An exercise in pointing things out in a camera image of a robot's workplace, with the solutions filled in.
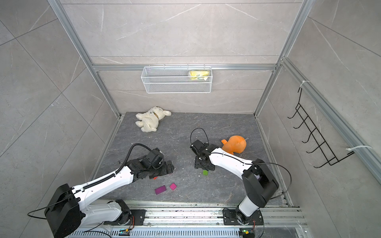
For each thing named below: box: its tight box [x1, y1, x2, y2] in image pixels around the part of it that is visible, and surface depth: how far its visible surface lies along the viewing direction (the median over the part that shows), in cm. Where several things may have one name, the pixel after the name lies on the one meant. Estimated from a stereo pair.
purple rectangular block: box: [154, 184, 167, 195], surface depth 85 cm
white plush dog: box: [134, 106, 172, 133], surface depth 109 cm
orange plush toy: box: [221, 135, 247, 155], surface depth 96 cm
